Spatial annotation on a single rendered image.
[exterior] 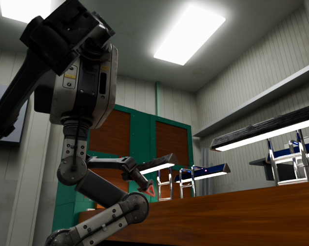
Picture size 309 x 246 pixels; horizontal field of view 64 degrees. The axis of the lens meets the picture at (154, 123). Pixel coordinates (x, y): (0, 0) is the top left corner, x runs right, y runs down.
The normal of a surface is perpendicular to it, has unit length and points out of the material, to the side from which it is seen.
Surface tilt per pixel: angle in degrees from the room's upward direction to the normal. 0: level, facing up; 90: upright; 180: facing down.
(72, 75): 90
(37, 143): 90
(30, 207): 90
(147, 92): 90
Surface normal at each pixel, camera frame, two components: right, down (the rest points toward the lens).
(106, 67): 0.41, -0.35
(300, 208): -0.80, -0.22
